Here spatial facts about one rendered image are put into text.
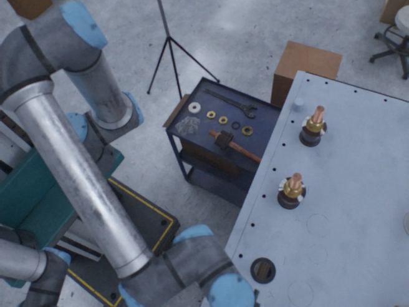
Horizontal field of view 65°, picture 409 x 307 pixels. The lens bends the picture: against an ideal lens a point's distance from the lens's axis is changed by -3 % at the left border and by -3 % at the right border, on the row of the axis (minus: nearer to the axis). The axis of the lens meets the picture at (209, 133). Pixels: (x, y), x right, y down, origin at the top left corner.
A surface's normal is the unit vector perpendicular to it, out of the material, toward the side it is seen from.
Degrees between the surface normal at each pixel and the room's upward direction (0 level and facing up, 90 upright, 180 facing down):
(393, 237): 0
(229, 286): 6
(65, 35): 53
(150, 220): 0
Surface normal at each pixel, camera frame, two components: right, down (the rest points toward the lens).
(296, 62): -0.08, -0.49
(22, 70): 0.53, -0.05
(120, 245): 0.24, -0.07
